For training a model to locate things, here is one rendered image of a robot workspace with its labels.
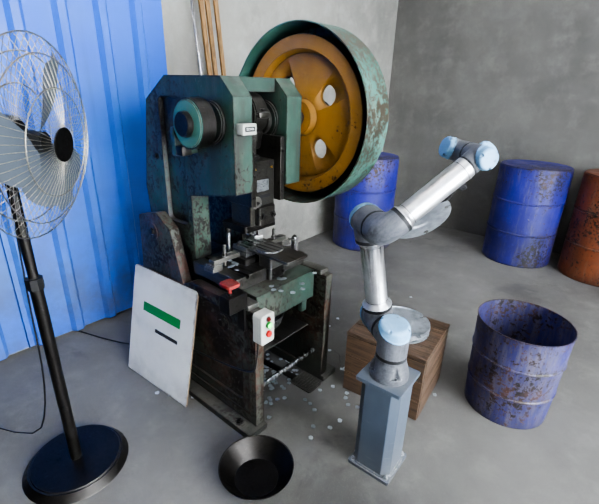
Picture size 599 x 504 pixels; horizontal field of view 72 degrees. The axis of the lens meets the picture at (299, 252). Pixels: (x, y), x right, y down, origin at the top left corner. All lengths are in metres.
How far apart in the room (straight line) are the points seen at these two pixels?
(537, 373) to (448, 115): 3.31
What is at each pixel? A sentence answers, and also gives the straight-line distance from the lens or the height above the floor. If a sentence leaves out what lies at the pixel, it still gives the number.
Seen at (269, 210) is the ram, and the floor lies 0.95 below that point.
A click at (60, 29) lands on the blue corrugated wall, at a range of 2.64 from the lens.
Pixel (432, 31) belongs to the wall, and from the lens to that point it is 5.03.
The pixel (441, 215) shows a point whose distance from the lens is 1.95.
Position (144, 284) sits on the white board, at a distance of 2.26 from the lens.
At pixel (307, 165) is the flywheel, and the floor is 1.10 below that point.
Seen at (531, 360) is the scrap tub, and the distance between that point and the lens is 2.09.
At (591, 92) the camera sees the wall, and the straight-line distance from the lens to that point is 4.58.
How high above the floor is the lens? 1.47
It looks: 22 degrees down
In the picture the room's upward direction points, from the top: 2 degrees clockwise
